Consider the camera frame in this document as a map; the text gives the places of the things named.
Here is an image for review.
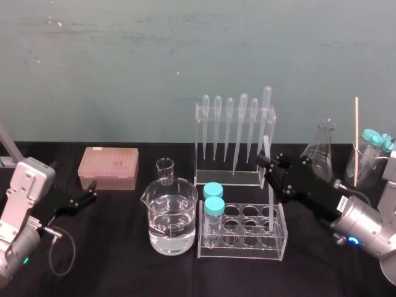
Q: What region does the thin dark wrist cable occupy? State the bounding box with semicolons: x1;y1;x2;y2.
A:
332;180;374;207
37;226;77;277

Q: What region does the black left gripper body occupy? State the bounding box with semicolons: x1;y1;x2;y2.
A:
39;183;79;227

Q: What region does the tall clear plastic transfer pipette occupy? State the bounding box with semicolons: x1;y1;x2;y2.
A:
256;85;273;156

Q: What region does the thin dark left wrist cable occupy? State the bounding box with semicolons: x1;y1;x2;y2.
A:
37;226;77;277

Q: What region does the pink pipette tip box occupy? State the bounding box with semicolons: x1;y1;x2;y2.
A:
77;147;139;191

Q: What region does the clear acrylic pipette rack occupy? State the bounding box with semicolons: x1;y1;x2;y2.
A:
194;103;277;189

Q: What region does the grey metal stand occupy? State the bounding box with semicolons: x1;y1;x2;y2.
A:
0;121;17;168

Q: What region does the clear tube with teal cap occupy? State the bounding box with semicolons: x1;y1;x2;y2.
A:
204;197;226;246
360;128;385;174
380;133;396;155
202;182;225;200

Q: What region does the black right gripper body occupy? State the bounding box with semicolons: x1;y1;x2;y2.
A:
283;157;349;219

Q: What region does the thin wooden stick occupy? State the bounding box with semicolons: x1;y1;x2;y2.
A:
353;97;360;188

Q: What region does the clear glass conical flask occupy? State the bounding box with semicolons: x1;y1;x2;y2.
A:
299;118;337;184

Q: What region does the small empty glass beaker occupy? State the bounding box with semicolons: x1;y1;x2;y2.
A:
155;158;176;187

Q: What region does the thin dark right wrist cable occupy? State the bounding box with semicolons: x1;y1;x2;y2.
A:
332;180;374;207

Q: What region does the clear acrylic test tube rack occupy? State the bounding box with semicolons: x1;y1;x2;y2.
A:
196;197;290;262

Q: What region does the black table cloth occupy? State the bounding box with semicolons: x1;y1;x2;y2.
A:
0;141;396;297

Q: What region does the glass beaker holding tubes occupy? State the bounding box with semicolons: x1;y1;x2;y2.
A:
344;139;392;191

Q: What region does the large glass beaker with water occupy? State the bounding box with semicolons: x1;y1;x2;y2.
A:
140;178;199;256

